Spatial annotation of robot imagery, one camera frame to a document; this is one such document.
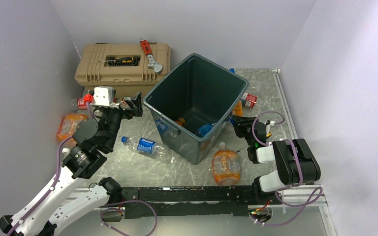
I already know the clear bottle light blue label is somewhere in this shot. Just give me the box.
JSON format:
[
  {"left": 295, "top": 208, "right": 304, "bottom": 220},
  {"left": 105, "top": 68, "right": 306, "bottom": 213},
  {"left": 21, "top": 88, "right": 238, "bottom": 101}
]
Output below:
[{"left": 195, "top": 123, "right": 216, "bottom": 138}]

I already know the small orange juice bottle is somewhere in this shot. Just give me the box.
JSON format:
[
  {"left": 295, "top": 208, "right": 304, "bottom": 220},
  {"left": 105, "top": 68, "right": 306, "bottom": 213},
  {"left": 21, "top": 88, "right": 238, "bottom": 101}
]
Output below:
[{"left": 175, "top": 118, "right": 186, "bottom": 126}]

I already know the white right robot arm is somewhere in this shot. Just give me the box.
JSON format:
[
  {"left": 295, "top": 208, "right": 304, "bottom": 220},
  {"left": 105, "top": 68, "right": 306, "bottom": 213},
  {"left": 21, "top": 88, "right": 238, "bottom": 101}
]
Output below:
[{"left": 230, "top": 115, "right": 321, "bottom": 204}]

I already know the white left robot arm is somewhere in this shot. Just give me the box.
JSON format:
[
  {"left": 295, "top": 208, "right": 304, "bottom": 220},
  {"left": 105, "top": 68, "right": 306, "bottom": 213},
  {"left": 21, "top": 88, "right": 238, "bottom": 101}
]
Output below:
[{"left": 0, "top": 87, "right": 143, "bottom": 236}]

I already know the dark green plastic bin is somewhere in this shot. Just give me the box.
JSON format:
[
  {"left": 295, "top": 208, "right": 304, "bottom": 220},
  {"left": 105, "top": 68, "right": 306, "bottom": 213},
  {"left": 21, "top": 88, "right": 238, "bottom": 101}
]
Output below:
[{"left": 143, "top": 53, "right": 250, "bottom": 165}]

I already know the tan plastic toolbox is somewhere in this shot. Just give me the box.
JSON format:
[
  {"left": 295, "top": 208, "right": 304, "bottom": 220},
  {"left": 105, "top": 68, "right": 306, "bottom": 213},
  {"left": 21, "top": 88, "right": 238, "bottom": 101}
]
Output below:
[{"left": 75, "top": 43, "right": 171, "bottom": 98}]

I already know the clear Pepsi bottle blue label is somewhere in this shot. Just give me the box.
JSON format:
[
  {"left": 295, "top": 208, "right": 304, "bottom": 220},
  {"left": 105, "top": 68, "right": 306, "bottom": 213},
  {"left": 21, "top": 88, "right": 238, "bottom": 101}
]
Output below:
[{"left": 121, "top": 136, "right": 169, "bottom": 158}]

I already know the clear bottle red label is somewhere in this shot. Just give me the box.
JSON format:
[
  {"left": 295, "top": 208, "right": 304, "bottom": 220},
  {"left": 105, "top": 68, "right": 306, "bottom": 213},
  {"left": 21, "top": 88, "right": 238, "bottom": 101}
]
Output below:
[{"left": 68, "top": 94, "right": 94, "bottom": 112}]

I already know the large orange bottle front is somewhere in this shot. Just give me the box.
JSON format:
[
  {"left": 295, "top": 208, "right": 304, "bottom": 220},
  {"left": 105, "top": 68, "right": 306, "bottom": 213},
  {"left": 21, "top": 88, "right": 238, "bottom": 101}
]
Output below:
[{"left": 212, "top": 142, "right": 241, "bottom": 186}]

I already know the black yellow screwdriver in toolbox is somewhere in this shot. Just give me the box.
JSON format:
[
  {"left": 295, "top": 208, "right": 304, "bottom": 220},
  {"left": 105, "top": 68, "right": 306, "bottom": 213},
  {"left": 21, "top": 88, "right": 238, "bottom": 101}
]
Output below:
[{"left": 100, "top": 57, "right": 133, "bottom": 63}]

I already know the crushed orange bottle left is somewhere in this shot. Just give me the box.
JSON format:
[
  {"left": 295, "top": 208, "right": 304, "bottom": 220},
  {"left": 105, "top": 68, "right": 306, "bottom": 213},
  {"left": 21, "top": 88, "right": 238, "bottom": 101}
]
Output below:
[{"left": 57, "top": 114, "right": 87, "bottom": 142}]

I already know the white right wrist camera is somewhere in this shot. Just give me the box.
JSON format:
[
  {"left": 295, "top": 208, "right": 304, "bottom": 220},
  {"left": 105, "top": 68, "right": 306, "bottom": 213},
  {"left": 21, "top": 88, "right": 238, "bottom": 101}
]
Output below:
[{"left": 266, "top": 120, "right": 275, "bottom": 138}]

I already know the red handled adjustable wrench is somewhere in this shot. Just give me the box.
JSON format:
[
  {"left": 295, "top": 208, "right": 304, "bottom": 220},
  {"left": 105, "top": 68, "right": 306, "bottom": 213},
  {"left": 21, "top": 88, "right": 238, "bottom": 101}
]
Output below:
[{"left": 139, "top": 38, "right": 163, "bottom": 74}]

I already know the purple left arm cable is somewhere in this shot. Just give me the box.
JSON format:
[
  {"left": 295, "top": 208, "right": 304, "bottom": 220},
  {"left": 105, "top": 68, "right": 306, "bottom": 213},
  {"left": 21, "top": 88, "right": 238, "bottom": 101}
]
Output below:
[{"left": 6, "top": 101, "right": 98, "bottom": 236}]

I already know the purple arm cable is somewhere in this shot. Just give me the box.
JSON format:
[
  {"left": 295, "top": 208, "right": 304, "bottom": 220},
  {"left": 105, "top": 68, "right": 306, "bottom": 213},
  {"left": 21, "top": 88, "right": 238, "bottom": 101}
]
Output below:
[
  {"left": 6, "top": 101, "right": 98, "bottom": 236},
  {"left": 250, "top": 111, "right": 324, "bottom": 228}
]

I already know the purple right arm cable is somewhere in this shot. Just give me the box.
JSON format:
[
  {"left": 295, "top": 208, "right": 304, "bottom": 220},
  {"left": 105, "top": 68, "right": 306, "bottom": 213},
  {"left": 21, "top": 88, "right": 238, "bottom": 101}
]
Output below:
[{"left": 250, "top": 111, "right": 324, "bottom": 228}]

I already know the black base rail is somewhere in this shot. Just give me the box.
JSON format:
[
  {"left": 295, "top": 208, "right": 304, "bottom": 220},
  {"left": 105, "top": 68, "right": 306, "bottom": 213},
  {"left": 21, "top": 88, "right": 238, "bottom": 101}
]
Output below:
[{"left": 122, "top": 185, "right": 272, "bottom": 219}]

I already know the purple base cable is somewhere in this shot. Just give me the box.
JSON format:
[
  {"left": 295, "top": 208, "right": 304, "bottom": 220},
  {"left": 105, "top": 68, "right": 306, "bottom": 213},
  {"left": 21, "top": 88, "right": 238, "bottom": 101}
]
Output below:
[{"left": 99, "top": 199, "right": 158, "bottom": 236}]

